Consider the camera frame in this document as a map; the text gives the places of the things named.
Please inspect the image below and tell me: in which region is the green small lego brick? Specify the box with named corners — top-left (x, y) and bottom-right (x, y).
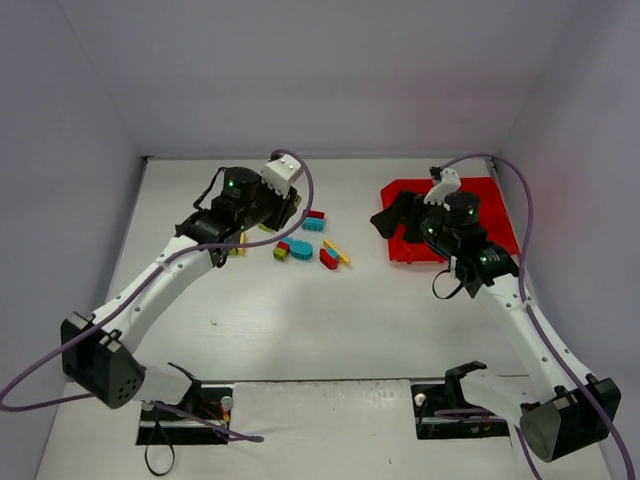
top-left (273, 247), bottom-right (289, 262)

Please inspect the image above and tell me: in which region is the blue oval lego brick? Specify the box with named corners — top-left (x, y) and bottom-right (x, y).
top-left (289, 240), bottom-right (314, 261)

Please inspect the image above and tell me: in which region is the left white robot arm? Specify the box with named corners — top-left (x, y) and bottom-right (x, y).
top-left (60, 156), bottom-right (303, 409)

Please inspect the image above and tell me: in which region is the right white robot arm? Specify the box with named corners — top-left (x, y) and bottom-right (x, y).
top-left (370, 191), bottom-right (621, 462)

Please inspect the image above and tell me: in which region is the yellow curved lego brick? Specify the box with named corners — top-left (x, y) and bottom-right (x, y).
top-left (229, 232), bottom-right (247, 256)

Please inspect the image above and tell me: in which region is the red compartment tray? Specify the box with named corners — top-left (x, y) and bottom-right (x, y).
top-left (381, 177), bottom-right (520, 267)

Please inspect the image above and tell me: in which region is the blue long lego brick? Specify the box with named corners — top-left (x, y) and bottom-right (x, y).
top-left (302, 217), bottom-right (326, 232)

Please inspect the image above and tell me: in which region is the yellow long flat lego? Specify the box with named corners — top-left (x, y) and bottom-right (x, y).
top-left (323, 238), bottom-right (351, 267)

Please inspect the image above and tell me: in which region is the red curved lego brick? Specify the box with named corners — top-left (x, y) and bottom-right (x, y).
top-left (319, 248), bottom-right (340, 270)

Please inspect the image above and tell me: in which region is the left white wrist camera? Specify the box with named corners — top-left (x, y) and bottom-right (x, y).
top-left (261, 154), bottom-right (302, 198)

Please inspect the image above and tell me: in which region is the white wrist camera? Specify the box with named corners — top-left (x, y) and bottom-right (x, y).
top-left (261, 154), bottom-right (302, 198)
top-left (423, 166), bottom-right (461, 206)

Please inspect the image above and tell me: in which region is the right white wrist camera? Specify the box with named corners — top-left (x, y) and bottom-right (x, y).
top-left (423, 166), bottom-right (461, 206)

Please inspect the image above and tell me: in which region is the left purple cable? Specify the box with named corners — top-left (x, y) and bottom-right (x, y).
top-left (0, 148), bottom-right (315, 444)

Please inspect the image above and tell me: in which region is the purple cable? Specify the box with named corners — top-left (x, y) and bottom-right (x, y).
top-left (0, 148), bottom-right (315, 444)
top-left (432, 152), bottom-right (636, 480)

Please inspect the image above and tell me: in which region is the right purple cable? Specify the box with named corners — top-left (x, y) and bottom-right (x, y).
top-left (432, 152), bottom-right (636, 480)

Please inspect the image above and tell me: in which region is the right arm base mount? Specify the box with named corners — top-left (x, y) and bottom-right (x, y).
top-left (410, 361), bottom-right (510, 441)

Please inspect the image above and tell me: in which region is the black loop cable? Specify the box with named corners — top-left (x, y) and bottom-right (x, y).
top-left (144, 404), bottom-right (176, 477)

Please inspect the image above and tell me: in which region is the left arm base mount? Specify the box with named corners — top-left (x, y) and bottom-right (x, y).
top-left (135, 384), bottom-right (235, 446)

